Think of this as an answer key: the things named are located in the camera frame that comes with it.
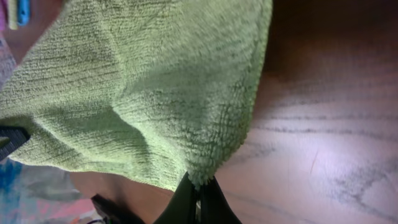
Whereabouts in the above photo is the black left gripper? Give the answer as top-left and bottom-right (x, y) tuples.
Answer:
(91, 172), (197, 224)

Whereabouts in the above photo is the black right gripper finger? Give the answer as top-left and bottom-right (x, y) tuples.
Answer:
(200, 177), (242, 224)

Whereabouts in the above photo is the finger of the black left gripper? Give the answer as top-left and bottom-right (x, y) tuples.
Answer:
(1, 126), (30, 160)

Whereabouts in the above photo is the green microfiber cloth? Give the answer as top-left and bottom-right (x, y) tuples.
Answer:
(1, 0), (272, 190)

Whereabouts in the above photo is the blue folded cloth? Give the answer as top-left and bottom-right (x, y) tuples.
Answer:
(17, 0), (30, 26)

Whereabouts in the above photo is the light green folded cloth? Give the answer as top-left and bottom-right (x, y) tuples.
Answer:
(7, 0), (18, 30)

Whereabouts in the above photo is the purple folded cloth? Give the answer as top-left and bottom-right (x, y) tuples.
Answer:
(0, 0), (8, 31)

